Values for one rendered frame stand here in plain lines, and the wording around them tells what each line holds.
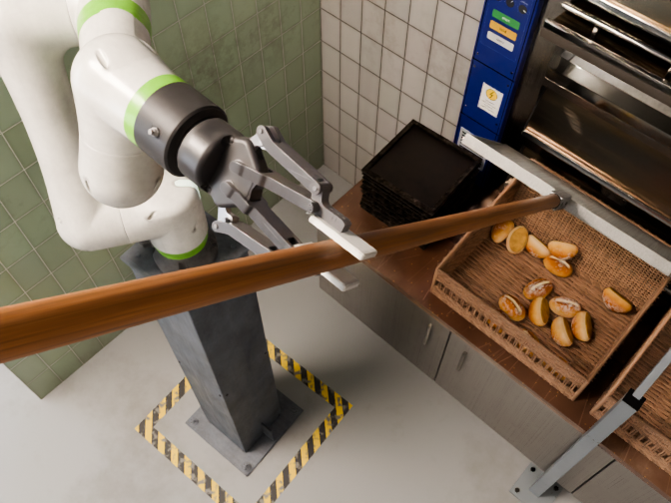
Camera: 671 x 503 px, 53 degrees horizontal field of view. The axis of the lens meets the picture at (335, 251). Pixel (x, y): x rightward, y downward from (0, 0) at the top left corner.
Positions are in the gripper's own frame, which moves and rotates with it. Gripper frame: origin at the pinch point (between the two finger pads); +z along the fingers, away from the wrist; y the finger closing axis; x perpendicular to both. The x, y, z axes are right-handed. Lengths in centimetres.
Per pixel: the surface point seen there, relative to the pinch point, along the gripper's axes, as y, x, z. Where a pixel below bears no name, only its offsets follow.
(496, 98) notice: -6, -153, -41
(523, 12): -31, -132, -41
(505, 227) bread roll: 29, -166, -19
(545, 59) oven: -23, -142, -32
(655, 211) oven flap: -2, -155, 16
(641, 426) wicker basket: 46, -137, 48
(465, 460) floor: 111, -171, 16
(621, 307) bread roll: 29, -167, 25
